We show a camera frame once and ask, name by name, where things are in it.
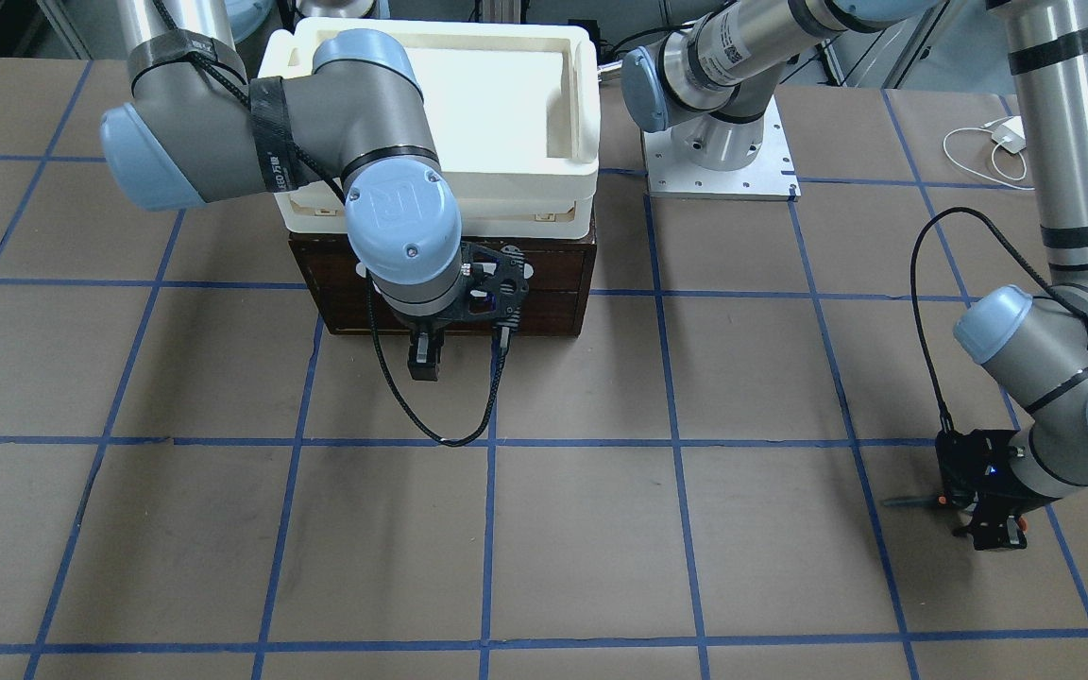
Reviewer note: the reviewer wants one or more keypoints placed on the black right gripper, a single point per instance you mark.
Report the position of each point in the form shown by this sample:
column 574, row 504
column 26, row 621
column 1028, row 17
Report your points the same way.
column 422, row 332

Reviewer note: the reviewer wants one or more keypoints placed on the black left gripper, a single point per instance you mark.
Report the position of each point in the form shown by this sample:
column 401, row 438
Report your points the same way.
column 995, row 491

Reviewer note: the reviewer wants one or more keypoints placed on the white charger with cable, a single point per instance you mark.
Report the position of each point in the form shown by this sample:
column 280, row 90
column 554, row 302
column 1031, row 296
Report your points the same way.
column 1006, row 135

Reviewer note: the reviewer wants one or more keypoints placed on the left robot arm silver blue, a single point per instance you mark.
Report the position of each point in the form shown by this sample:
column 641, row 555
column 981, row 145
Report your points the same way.
column 700, row 95

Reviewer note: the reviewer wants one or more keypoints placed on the orange grey scissors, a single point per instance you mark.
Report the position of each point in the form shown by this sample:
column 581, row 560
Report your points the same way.
column 922, row 501

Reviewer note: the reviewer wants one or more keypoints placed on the cream plastic tray box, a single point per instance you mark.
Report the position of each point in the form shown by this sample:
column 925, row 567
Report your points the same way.
column 514, row 111

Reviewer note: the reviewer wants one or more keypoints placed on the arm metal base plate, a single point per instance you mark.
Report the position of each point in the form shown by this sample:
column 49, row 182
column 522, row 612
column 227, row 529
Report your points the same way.
column 708, row 158

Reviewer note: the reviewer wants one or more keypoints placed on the dark wooden drawer cabinet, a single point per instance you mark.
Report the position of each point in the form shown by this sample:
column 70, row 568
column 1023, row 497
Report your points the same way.
column 557, row 296

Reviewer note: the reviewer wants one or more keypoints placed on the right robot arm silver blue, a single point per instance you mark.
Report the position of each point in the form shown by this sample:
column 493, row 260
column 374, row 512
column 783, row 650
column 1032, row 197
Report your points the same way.
column 197, row 131

